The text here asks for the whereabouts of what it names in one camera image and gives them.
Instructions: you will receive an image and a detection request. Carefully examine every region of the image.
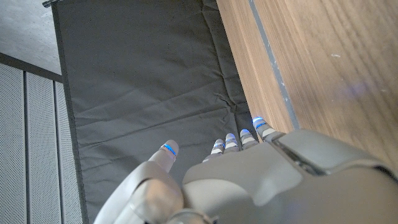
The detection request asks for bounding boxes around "black backdrop cloth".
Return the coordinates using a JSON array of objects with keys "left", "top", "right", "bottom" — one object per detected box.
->
[{"left": 51, "top": 0, "right": 259, "bottom": 224}]

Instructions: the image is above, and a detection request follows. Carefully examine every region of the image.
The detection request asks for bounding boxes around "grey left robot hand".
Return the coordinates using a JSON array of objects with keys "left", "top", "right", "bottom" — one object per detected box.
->
[{"left": 93, "top": 116, "right": 398, "bottom": 224}]

